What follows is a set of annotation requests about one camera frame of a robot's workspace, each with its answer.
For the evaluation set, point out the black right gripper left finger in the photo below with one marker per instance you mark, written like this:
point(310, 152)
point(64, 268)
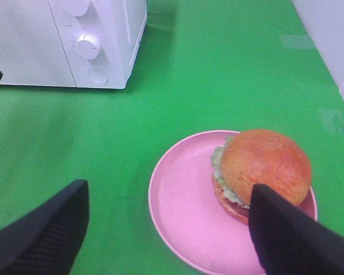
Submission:
point(48, 238)

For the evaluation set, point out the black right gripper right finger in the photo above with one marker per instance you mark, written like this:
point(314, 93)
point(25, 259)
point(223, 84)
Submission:
point(288, 241)

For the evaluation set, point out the white microwave door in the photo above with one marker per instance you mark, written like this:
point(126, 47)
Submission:
point(31, 52)

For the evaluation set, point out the toy hamburger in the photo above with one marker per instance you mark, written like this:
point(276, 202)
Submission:
point(258, 156)

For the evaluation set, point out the white microwave knob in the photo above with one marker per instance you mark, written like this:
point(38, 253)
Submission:
point(76, 8)
point(88, 46)

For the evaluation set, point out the pink round plate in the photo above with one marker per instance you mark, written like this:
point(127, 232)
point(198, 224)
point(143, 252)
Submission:
point(188, 216)

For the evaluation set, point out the white microwave oven body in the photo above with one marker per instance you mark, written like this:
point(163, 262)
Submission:
point(118, 25)

